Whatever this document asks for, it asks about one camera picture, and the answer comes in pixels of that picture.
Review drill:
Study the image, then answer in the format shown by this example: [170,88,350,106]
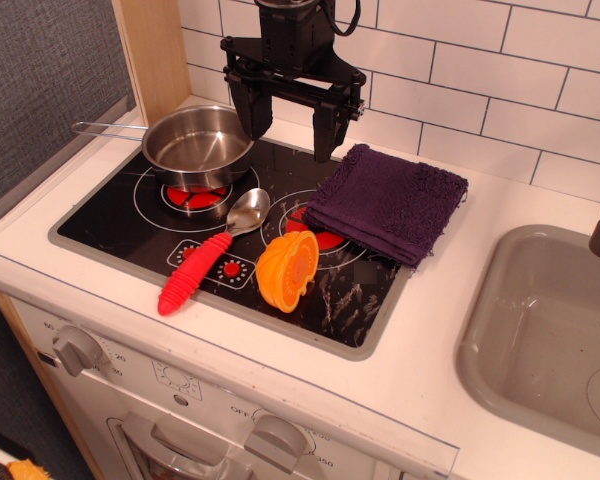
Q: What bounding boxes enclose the orange object at bottom left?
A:
[0,459,51,480]

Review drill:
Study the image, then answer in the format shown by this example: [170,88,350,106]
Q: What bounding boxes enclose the purple folded towel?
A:
[304,144,469,269]

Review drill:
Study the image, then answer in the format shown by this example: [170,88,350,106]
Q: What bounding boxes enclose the grey oven knob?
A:
[244,415,308,474]

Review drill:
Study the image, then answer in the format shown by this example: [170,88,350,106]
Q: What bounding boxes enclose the grey sink basin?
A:
[457,225,600,457]

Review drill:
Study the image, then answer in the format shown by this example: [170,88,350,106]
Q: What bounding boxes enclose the orange toy pumpkin half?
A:
[256,230,319,313]

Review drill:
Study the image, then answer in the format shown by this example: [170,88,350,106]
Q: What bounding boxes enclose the wooden side post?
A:
[111,0,191,126]

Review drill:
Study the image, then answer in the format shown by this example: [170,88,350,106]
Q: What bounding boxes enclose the spoon with red handle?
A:
[157,188,271,316]

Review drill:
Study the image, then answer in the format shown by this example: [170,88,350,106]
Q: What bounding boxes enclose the silver pan with wire handle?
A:
[71,105,254,191]

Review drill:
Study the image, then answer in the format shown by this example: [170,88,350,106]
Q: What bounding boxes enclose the grey timer knob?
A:
[52,326,103,377]

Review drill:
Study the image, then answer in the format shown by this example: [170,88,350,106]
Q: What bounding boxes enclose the black toy stovetop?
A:
[49,140,410,361]

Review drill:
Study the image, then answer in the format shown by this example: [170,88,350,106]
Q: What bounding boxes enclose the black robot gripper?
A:
[220,1,366,163]

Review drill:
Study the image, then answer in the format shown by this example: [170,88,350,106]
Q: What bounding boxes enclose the grey oven door handle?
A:
[119,414,255,479]

